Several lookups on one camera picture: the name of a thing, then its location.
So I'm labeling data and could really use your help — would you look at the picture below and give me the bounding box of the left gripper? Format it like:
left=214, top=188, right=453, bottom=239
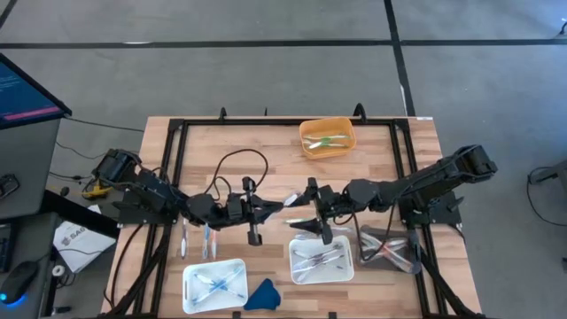
left=225, top=175, right=285, bottom=247

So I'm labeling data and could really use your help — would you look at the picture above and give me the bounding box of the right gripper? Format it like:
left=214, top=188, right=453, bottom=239
left=289, top=176, right=351, bottom=245

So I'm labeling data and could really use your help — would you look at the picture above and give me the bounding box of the black toothbrush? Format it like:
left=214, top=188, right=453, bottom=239
left=292, top=250, right=351, bottom=269
left=295, top=243, right=345, bottom=278

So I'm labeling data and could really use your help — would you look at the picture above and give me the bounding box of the white plastic bin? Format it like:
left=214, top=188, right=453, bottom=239
left=288, top=234, right=355, bottom=285
left=182, top=258, right=249, bottom=315

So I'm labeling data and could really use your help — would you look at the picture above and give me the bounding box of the pink toothbrush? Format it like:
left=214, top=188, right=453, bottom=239
left=362, top=237, right=411, bottom=267

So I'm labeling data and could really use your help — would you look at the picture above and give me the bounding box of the orange toothbrush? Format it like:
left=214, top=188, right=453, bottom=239
left=361, top=238, right=408, bottom=259
left=360, top=231, right=416, bottom=272

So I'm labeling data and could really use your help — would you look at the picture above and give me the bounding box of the orange plastic bin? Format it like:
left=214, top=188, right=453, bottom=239
left=299, top=116, right=358, bottom=160

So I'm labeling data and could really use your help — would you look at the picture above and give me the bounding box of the blue cloth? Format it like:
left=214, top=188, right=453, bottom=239
left=243, top=277, right=283, bottom=312

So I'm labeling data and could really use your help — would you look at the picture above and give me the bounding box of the dark translucent plastic bin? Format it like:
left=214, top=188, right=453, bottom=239
left=356, top=224, right=422, bottom=275

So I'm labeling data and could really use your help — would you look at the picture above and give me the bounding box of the yellow tool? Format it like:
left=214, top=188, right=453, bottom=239
left=81, top=180, right=113, bottom=201

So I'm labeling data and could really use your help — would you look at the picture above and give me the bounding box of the black desk beam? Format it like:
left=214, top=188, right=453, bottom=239
left=40, top=189, right=121, bottom=239

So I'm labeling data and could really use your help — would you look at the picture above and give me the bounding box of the white cardboard box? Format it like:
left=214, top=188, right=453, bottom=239
left=52, top=203, right=118, bottom=275

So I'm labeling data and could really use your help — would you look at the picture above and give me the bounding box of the grey table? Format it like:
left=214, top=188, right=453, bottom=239
left=0, top=118, right=62, bottom=222

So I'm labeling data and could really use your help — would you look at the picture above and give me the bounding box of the black computer mouse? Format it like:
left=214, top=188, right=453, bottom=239
left=0, top=260, right=40, bottom=307

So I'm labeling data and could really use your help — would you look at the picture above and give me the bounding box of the black controller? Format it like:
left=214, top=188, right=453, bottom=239
left=0, top=172, right=21, bottom=199

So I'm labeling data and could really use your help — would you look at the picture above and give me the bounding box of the black keyboard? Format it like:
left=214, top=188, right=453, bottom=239
left=0, top=222, right=14, bottom=275

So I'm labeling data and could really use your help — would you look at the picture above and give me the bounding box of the large blue screen monitor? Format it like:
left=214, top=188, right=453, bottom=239
left=0, top=51, right=73, bottom=131

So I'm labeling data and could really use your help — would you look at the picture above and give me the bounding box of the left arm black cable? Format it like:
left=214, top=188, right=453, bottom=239
left=207, top=148, right=270, bottom=205

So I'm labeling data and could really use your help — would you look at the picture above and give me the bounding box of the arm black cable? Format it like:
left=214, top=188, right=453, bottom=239
left=349, top=201, right=398, bottom=262
left=207, top=148, right=270, bottom=205

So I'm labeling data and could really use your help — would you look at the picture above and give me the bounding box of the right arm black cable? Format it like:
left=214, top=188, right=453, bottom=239
left=349, top=201, right=398, bottom=262

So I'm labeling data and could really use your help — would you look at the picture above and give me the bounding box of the thick black cable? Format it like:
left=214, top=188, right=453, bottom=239
left=102, top=222, right=148, bottom=311

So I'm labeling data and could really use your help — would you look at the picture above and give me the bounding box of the thin floor cable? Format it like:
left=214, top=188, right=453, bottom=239
left=64, top=114, right=146, bottom=134

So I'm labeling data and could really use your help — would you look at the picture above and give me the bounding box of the black floor cable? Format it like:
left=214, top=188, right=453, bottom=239
left=525, top=166, right=567, bottom=228

